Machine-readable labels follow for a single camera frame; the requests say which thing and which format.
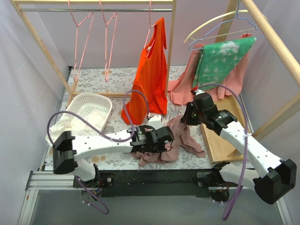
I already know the dusty pink graphic t-shirt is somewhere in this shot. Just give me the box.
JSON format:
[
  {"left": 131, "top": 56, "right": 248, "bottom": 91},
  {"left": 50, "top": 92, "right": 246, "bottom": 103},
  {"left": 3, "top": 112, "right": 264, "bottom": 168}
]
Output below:
[{"left": 132, "top": 115, "right": 206, "bottom": 167}]

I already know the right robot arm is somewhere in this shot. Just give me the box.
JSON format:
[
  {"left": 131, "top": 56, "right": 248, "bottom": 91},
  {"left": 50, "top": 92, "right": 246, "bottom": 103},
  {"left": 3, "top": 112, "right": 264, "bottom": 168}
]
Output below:
[{"left": 181, "top": 90, "right": 297, "bottom": 204}]

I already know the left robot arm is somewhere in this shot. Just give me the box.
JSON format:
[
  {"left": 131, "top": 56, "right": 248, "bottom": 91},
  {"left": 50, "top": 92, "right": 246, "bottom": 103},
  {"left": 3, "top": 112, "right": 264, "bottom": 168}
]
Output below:
[{"left": 52, "top": 125, "right": 174, "bottom": 188}]

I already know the orange t-shirt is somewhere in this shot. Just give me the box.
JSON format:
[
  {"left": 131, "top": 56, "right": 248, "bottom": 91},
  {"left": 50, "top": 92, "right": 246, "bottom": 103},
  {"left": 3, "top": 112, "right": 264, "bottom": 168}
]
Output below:
[{"left": 126, "top": 18, "right": 167, "bottom": 125}]

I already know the pink hanger holding orange shirt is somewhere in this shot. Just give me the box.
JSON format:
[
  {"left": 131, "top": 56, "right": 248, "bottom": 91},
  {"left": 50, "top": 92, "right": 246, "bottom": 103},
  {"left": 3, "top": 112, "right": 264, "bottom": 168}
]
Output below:
[{"left": 144, "top": 0, "right": 155, "bottom": 51}]

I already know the salmon pink pleated garment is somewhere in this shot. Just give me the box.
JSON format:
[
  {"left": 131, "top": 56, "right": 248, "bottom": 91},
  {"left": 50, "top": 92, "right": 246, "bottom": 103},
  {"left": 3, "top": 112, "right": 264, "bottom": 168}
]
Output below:
[{"left": 168, "top": 33, "right": 256, "bottom": 105}]

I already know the right wooden clothes rack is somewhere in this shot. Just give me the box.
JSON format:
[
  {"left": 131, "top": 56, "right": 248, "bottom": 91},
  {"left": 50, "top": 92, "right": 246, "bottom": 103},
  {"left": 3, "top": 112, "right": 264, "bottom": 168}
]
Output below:
[{"left": 194, "top": 0, "right": 300, "bottom": 165}]

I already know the wooden clothes rack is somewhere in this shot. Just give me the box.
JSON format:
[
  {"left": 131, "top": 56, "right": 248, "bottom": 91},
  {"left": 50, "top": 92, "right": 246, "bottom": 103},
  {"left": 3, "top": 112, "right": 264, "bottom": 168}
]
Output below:
[
  {"left": 9, "top": 0, "right": 177, "bottom": 101},
  {"left": 194, "top": 0, "right": 300, "bottom": 165}
]

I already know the green tie-dye garment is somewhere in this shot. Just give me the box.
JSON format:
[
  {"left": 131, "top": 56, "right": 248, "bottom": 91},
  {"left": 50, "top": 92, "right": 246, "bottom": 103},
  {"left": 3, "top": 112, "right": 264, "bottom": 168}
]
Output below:
[{"left": 192, "top": 34, "right": 256, "bottom": 98}]

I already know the white garment in basket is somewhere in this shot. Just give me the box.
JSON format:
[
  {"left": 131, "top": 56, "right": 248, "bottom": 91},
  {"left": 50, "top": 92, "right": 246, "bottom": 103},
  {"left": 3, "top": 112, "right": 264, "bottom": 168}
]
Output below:
[{"left": 49, "top": 109, "right": 106, "bottom": 142}]

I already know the floral table cloth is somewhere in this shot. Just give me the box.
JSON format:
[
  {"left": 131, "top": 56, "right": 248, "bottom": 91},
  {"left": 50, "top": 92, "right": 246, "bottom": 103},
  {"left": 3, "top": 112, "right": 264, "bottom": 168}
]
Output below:
[{"left": 46, "top": 66, "right": 249, "bottom": 171}]

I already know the white laundry basket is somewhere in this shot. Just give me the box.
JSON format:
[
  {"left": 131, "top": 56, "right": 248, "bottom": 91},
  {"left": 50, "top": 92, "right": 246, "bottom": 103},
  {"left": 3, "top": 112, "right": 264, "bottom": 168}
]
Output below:
[{"left": 66, "top": 92, "right": 113, "bottom": 131}]

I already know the left wooden clothes rack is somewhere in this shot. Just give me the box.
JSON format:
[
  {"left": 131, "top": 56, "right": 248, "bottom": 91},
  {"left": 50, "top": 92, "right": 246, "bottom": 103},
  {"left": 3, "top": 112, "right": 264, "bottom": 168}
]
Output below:
[{"left": 9, "top": 0, "right": 177, "bottom": 101}]

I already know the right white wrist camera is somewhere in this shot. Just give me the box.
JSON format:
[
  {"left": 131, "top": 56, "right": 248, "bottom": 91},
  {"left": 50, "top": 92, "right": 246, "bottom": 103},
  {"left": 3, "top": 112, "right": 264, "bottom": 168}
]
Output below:
[{"left": 191, "top": 87, "right": 204, "bottom": 96}]

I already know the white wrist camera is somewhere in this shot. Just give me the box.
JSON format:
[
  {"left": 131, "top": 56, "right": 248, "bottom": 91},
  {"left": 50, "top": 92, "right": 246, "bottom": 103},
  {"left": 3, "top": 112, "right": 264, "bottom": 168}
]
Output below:
[
  {"left": 147, "top": 115, "right": 163, "bottom": 130},
  {"left": 191, "top": 87, "right": 204, "bottom": 96}
]

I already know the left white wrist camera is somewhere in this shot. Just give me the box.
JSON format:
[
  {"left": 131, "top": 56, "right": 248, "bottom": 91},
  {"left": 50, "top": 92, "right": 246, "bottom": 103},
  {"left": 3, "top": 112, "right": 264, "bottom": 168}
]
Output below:
[{"left": 147, "top": 115, "right": 163, "bottom": 130}]

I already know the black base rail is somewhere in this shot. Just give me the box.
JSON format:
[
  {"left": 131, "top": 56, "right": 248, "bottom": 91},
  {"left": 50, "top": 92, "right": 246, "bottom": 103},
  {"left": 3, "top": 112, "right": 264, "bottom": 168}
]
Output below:
[{"left": 72, "top": 168, "right": 230, "bottom": 197}]

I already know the middle pink wire hanger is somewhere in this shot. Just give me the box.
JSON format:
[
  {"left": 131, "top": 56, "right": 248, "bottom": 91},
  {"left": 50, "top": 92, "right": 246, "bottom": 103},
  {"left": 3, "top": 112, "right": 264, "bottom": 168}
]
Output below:
[{"left": 99, "top": 0, "right": 118, "bottom": 82}]

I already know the pink wire hanger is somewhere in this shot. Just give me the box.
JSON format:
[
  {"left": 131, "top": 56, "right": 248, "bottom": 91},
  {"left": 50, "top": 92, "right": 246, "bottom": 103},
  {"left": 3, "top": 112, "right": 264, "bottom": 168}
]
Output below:
[
  {"left": 99, "top": 0, "right": 118, "bottom": 82},
  {"left": 67, "top": 0, "right": 94, "bottom": 82}
]

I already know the left pink wire hanger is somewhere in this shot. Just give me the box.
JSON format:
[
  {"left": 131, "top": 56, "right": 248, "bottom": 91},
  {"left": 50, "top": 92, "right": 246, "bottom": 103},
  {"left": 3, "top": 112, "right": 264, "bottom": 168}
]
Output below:
[{"left": 67, "top": 0, "right": 94, "bottom": 82}]

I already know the blue wire hanger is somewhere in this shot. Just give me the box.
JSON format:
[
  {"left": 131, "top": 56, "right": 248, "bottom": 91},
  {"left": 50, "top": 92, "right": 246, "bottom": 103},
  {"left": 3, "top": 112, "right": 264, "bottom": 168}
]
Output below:
[{"left": 184, "top": 0, "right": 260, "bottom": 51}]

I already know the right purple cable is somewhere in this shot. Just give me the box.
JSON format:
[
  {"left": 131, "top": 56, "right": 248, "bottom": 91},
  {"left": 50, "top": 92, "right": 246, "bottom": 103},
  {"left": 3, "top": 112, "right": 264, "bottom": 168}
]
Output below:
[{"left": 195, "top": 83, "right": 250, "bottom": 221}]

